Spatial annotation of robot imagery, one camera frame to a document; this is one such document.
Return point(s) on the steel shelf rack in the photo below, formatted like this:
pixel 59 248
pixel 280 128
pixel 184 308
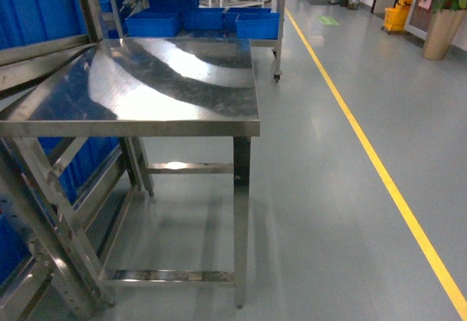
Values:
pixel 65 258

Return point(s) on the far wheeled steel rack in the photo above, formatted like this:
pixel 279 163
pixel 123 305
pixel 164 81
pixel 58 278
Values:
pixel 261 26

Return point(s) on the gold planter with plant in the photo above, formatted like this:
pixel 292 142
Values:
pixel 446 18

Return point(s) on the yellow mop bucket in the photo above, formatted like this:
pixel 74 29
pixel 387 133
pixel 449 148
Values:
pixel 395 17

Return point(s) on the steel table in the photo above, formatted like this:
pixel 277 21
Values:
pixel 155 87

